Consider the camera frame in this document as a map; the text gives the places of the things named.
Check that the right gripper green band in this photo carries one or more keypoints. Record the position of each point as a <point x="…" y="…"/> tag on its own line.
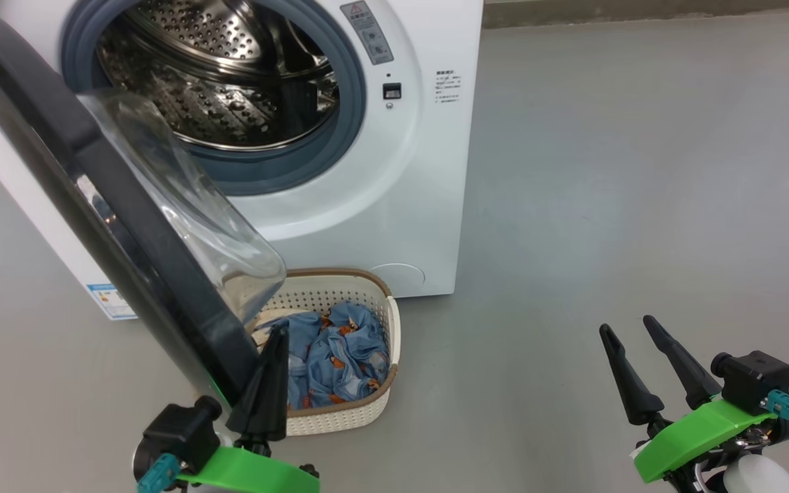
<point x="689" y="438"/>

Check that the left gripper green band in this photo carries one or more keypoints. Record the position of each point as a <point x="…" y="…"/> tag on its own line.
<point x="251" y="472"/>

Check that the blue bear print garment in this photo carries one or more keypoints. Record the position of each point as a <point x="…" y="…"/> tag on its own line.
<point x="346" y="356"/>

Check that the black round glass washer door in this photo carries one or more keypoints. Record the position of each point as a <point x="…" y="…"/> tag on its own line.
<point x="127" y="226"/>

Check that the white front-load washing machine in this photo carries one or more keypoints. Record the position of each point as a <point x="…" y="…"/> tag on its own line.
<point x="381" y="205"/>

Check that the stainless steel washing machine drum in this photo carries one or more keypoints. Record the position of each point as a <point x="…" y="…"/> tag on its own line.
<point x="216" y="103"/>

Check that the black square door latch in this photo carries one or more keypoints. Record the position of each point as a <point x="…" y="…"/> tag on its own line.
<point x="392" y="91"/>

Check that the cream laundry basket brown rim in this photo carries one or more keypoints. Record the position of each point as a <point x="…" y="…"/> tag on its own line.
<point x="340" y="419"/>

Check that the blue energy label sticker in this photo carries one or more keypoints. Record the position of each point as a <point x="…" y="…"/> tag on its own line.
<point x="112" y="305"/>

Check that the round white filter cover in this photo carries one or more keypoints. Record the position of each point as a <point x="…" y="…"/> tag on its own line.
<point x="398" y="279"/>

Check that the small black text label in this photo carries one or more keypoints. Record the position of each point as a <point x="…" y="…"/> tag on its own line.
<point x="448" y="85"/>

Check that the grey warning sticker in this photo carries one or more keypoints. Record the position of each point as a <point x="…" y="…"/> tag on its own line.
<point x="369" y="31"/>

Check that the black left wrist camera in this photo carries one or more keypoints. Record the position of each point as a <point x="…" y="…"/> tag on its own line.
<point x="179" y="431"/>

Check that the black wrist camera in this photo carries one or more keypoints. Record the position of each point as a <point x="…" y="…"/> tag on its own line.
<point x="754" y="380"/>
<point x="179" y="431"/>

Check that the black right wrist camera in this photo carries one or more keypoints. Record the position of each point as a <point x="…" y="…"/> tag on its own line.
<point x="754" y="380"/>

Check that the teal left camera connector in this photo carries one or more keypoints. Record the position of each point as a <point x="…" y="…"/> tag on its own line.
<point x="158" y="474"/>

